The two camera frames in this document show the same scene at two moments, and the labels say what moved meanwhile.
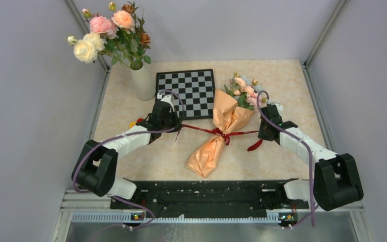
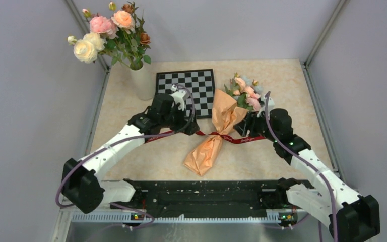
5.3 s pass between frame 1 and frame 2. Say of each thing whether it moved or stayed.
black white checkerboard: stayed
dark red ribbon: moved
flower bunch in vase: stayed
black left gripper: moved
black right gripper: moved
